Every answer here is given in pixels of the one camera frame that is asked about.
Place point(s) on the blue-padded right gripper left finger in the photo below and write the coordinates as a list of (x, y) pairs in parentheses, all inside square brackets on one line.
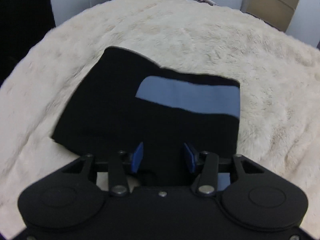
[(117, 170)]

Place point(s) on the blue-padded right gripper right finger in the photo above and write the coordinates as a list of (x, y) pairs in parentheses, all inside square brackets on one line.
[(204, 167)]

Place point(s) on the black and blue garment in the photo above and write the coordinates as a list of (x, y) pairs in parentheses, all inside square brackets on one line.
[(126, 99)]

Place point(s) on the cream fluffy rug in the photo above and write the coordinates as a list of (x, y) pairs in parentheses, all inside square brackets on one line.
[(279, 77)]

